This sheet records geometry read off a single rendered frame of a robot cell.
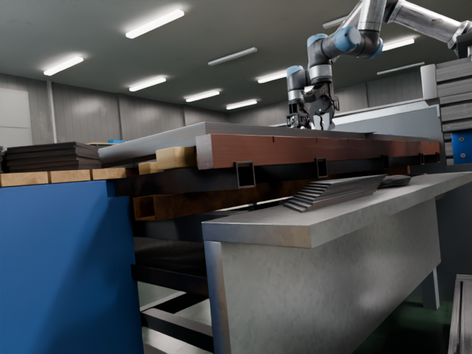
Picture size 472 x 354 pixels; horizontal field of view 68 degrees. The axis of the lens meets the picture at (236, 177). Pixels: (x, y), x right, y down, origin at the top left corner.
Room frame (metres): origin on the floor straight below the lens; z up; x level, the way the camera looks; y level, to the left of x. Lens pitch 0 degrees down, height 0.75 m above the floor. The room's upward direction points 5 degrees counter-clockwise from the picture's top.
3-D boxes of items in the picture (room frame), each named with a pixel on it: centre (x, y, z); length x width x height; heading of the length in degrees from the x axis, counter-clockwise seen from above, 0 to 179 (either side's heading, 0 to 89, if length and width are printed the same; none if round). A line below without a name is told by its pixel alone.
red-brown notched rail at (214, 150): (1.21, -0.50, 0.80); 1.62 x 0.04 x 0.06; 138
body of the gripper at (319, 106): (1.25, -0.34, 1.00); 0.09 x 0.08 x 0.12; 138
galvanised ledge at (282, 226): (0.98, -0.45, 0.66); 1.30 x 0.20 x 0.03; 138
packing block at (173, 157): (0.68, 0.11, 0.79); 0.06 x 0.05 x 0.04; 48
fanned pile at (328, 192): (0.74, -0.19, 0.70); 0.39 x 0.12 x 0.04; 138
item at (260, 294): (1.04, -0.39, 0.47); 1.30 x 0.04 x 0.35; 138
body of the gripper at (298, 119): (1.59, -0.31, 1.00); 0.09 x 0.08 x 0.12; 138
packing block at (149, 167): (1.05, 0.25, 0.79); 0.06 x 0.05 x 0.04; 48
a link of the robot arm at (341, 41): (1.17, -0.40, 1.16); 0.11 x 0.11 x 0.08; 31
